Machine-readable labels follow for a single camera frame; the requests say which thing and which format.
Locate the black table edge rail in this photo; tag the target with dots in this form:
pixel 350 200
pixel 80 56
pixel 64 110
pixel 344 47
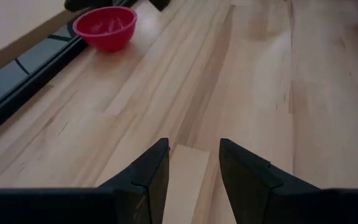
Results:
pixel 26 81

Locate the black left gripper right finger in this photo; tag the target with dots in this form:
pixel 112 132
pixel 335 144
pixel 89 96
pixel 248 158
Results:
pixel 247 183

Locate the black frame foot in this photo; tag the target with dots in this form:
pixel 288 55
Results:
pixel 87 4
pixel 159 3

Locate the small pink plastic bowl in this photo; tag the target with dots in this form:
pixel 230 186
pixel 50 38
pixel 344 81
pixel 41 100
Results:
pixel 106 29

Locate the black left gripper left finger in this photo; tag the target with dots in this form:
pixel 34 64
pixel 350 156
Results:
pixel 149 183

